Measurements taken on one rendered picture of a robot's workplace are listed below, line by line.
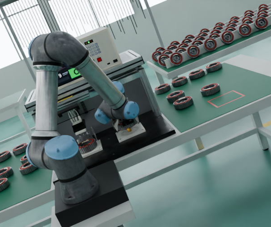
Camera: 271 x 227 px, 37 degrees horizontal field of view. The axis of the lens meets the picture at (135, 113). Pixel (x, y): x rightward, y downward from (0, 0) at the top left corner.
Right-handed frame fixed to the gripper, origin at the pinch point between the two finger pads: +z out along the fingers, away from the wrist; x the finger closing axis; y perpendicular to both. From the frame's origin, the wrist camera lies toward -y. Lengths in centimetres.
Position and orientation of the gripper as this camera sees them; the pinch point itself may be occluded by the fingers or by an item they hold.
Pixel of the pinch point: (126, 123)
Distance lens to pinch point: 216.2
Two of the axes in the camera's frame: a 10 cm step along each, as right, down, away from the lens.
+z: 1.5, 5.4, 8.3
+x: 9.2, -3.8, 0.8
